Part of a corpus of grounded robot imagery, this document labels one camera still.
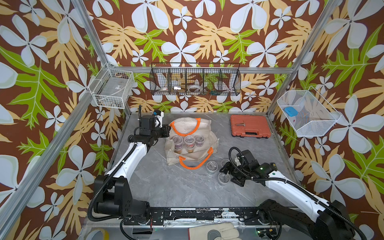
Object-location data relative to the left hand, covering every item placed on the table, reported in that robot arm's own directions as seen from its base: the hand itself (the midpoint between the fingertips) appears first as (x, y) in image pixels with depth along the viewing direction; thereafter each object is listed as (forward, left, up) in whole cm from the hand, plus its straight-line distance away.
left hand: (170, 125), depth 85 cm
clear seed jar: (-18, -24, -17) cm, 34 cm away
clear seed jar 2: (-25, -30, -16) cm, 42 cm away
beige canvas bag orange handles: (-5, -12, -9) cm, 16 cm away
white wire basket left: (+18, +35, +12) cm, 42 cm away
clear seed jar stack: (+1, -17, -16) cm, 23 cm away
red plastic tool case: (+15, -56, -19) cm, 61 cm away
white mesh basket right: (0, -78, +8) cm, 79 cm away
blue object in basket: (+8, -71, +4) cm, 71 cm away
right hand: (-23, -29, -13) cm, 40 cm away
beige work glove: (-49, -27, -20) cm, 59 cm away
